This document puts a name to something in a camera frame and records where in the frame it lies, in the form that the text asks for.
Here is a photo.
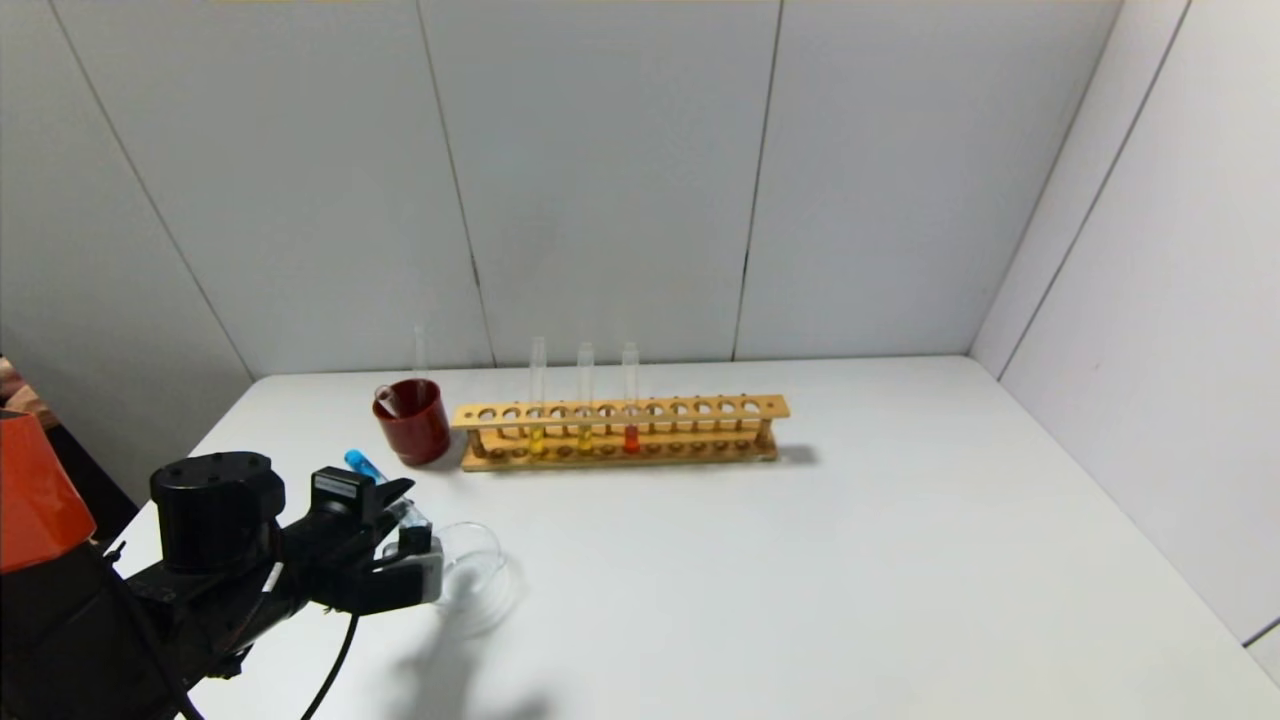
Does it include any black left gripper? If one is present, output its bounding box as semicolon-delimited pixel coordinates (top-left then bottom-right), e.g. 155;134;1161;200
282;466;417;577

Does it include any test tube with blue pigment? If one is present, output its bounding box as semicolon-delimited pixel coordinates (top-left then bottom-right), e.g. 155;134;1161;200
344;449;437;536

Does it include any test tube with yellow pigment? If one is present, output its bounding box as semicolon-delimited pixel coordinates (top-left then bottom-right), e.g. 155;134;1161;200
576;342;596;457
529;337;549;459

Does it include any test tube with red pigment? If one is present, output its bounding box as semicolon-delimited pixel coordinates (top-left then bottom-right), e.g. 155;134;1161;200
621;343;642;456

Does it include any wooden test tube rack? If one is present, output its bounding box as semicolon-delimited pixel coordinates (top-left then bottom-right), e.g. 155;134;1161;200
452;394;791;473

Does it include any dark red plastic cup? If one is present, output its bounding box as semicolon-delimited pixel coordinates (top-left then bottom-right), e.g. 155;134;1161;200
374;379;452;468

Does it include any clear glass beaker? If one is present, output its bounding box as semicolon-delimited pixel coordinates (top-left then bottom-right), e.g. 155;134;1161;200
428;521;525;634

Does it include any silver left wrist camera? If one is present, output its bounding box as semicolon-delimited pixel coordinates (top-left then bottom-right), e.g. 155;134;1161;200
383;523;444;613

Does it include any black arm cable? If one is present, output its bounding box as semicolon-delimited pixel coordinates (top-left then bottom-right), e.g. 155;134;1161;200
298;610;361;720

